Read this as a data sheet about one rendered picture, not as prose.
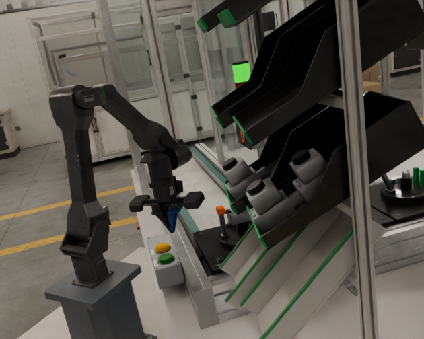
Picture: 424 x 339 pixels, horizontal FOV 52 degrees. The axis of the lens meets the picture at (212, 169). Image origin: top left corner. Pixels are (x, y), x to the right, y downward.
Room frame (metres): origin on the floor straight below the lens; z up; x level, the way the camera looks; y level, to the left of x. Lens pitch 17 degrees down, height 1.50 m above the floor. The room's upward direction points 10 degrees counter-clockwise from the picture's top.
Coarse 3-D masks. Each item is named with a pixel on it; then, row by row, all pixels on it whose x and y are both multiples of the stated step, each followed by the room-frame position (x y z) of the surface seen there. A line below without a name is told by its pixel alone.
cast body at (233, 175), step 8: (232, 160) 0.79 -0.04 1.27; (240, 160) 0.79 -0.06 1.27; (224, 168) 0.79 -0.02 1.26; (232, 168) 0.78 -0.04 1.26; (240, 168) 0.78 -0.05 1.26; (248, 168) 0.78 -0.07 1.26; (264, 168) 0.80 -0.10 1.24; (232, 176) 0.78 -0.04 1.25; (240, 176) 0.78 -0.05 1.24; (248, 176) 0.78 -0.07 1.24; (256, 176) 0.78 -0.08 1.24; (264, 176) 0.80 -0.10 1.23; (232, 184) 0.78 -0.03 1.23; (240, 184) 0.78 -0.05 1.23; (248, 184) 0.78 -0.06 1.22; (232, 192) 0.77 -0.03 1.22; (240, 192) 0.78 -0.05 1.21
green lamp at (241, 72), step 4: (240, 64) 1.26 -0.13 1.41; (244, 64) 1.26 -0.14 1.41; (248, 64) 1.27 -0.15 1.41; (232, 68) 1.28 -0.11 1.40; (236, 68) 1.26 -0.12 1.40; (240, 68) 1.26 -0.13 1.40; (244, 68) 1.26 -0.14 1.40; (248, 68) 1.27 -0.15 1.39; (236, 72) 1.26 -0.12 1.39; (240, 72) 1.26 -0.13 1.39; (244, 72) 1.26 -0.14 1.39; (248, 72) 1.26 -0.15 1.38; (236, 76) 1.26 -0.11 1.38; (240, 76) 1.26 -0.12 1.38; (244, 76) 1.26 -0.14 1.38; (248, 76) 1.26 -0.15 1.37; (236, 80) 1.27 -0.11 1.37; (240, 80) 1.26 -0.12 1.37; (244, 80) 1.26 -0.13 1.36
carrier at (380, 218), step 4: (372, 208) 1.12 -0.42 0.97; (372, 212) 1.10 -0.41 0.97; (376, 212) 1.09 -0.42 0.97; (372, 216) 1.07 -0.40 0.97; (376, 216) 1.07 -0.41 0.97; (380, 216) 1.06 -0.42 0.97; (384, 216) 1.06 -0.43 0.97; (376, 220) 1.05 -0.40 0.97; (380, 220) 1.04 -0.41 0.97; (384, 220) 1.04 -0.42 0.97; (388, 220) 1.03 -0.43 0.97; (392, 220) 1.03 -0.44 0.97; (380, 224) 1.02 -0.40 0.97; (384, 224) 1.02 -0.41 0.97; (388, 224) 1.02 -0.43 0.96; (392, 224) 1.03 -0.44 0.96
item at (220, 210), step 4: (216, 208) 1.06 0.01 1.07; (220, 208) 1.05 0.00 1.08; (224, 208) 1.05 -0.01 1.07; (220, 212) 1.05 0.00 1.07; (224, 212) 1.05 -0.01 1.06; (228, 212) 1.06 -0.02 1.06; (220, 216) 1.05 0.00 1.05; (220, 220) 1.05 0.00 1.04; (224, 220) 1.06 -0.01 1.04; (220, 224) 1.06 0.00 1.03; (224, 224) 1.06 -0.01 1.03; (224, 228) 1.05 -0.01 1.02; (224, 232) 1.05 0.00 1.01
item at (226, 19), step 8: (240, 0) 0.58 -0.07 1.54; (248, 0) 0.58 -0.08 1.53; (256, 0) 0.58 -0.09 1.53; (264, 0) 0.59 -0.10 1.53; (272, 0) 0.59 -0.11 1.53; (232, 8) 0.58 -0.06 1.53; (240, 8) 0.58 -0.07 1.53; (248, 8) 0.58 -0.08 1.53; (256, 8) 0.59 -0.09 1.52; (224, 16) 0.63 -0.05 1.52; (232, 16) 0.58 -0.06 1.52; (240, 16) 0.58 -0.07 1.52; (248, 16) 0.58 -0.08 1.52; (224, 24) 0.68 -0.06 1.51; (232, 24) 0.61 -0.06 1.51
